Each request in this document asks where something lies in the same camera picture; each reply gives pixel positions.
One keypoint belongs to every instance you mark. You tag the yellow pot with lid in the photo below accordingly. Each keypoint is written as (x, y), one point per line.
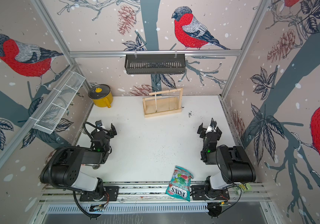
(101, 95)

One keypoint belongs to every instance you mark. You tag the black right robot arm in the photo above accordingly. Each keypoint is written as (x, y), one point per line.
(234, 165)

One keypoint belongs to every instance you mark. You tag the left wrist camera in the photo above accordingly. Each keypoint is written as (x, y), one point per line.
(99, 124)

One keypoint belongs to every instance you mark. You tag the white wire wall shelf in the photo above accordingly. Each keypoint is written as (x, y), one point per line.
(52, 119)

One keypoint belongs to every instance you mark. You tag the Fox's candy bag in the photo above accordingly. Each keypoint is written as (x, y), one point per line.
(179, 186)

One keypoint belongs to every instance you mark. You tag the wooden jewelry display stand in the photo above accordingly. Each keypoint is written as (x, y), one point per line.
(163, 103)

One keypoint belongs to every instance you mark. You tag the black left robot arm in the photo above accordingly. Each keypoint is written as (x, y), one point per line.
(63, 169)

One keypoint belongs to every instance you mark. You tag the green paper label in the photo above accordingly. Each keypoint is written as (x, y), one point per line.
(243, 187)

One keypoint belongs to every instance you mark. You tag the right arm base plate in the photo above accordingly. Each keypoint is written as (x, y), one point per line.
(202, 192)

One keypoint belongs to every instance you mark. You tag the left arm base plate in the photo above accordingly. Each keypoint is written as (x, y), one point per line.
(103, 194)

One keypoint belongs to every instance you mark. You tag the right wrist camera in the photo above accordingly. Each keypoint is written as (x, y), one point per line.
(212, 126)

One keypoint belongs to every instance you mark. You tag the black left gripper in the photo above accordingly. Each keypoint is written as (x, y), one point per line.
(110, 134)

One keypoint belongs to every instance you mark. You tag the aluminium front rail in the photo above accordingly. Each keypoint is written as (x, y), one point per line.
(152, 192)

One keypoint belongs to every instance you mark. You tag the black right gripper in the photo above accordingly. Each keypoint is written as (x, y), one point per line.
(202, 129)

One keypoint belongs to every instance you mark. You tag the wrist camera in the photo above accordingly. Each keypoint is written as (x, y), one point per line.
(212, 126)
(99, 124)

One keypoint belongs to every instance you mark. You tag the black hanging wire basket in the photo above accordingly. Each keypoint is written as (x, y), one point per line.
(155, 64)

